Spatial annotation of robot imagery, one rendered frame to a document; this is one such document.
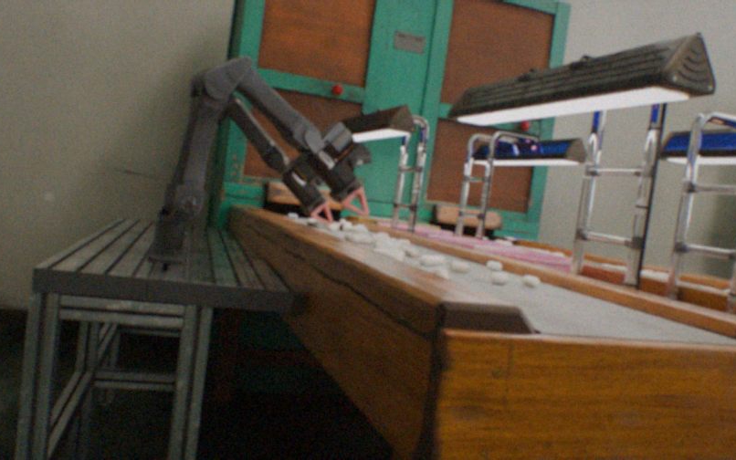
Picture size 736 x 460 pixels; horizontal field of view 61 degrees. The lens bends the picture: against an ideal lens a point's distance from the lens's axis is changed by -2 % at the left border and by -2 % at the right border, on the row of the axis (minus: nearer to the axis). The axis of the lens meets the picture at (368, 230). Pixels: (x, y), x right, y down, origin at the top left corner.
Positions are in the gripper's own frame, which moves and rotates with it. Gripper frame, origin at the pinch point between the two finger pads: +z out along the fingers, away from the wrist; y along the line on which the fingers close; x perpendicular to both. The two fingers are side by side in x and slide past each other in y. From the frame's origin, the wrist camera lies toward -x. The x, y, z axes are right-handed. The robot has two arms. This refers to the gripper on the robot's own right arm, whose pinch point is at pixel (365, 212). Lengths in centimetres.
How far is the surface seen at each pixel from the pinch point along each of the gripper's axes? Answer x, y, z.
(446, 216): -40, 79, 46
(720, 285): -51, -31, 70
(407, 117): -26.9, 6.8, -9.0
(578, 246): -16, -53, 19
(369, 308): 23, -76, -11
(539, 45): -121, 86, 23
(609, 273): -28, -31, 43
